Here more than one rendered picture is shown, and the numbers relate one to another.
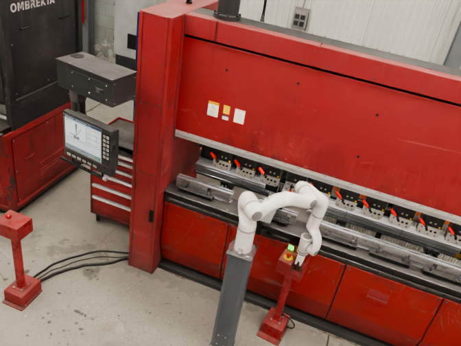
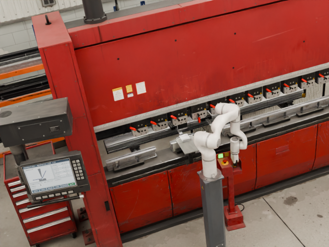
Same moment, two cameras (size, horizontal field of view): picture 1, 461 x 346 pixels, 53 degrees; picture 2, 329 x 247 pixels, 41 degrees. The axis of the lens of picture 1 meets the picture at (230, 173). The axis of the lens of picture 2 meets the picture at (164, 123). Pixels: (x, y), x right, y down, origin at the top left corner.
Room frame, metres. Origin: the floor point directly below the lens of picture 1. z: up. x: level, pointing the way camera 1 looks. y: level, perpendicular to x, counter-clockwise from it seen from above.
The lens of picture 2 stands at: (0.04, 1.55, 3.42)
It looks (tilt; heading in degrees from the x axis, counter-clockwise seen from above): 32 degrees down; 331
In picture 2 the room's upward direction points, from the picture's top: 8 degrees counter-clockwise
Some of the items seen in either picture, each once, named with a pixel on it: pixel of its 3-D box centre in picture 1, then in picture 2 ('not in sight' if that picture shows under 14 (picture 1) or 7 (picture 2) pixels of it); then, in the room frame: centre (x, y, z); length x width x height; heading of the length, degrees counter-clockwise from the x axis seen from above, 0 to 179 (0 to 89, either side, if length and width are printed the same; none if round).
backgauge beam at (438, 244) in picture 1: (321, 204); (208, 117); (3.26, -0.81, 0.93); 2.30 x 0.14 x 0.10; 75
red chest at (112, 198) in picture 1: (125, 177); (42, 198); (3.80, 1.02, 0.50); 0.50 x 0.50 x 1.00; 75
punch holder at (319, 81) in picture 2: not in sight; (322, 74); (2.67, -1.86, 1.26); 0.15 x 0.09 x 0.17; 75
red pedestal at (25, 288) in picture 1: (18, 258); not in sight; (2.56, 1.51, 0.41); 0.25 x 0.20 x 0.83; 165
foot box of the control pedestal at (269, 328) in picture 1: (274, 325); (232, 216); (2.66, -0.58, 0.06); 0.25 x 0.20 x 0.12; 158
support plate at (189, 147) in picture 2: (263, 211); (188, 144); (2.93, -0.30, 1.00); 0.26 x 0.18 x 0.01; 165
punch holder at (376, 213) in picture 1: (374, 205); (253, 93); (2.88, -1.09, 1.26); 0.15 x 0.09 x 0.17; 75
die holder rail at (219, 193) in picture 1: (204, 188); (131, 158); (3.22, 0.19, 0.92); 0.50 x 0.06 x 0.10; 75
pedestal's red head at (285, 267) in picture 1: (293, 261); (229, 163); (2.69, -0.59, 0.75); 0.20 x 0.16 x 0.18; 68
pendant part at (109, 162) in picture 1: (92, 141); (56, 174); (2.81, 1.00, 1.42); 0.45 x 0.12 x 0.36; 65
